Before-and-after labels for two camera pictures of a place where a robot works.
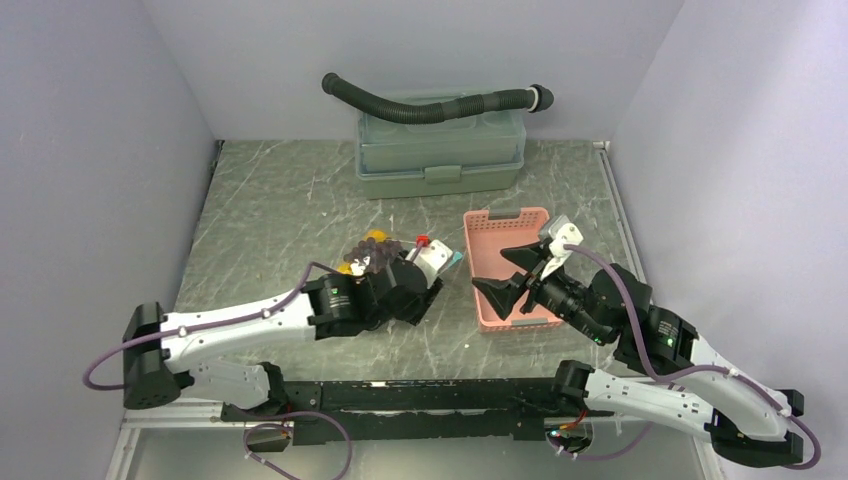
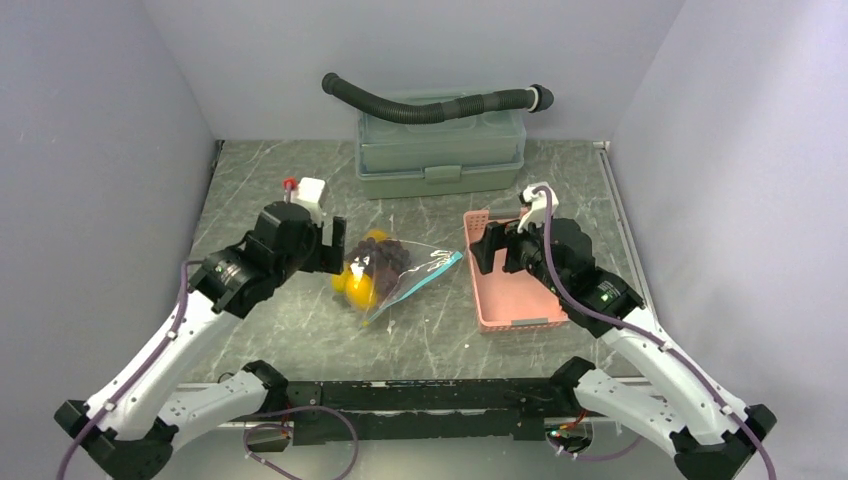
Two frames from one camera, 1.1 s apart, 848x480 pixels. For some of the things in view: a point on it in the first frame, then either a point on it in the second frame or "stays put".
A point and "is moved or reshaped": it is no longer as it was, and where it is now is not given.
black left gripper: (415, 313) → (327, 258)
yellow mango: (378, 235) is moved or reshaped
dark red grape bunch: (379, 252) stays put
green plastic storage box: (470, 154) stays put
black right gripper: (503, 291) → (497, 237)
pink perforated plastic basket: (488, 231) stays put
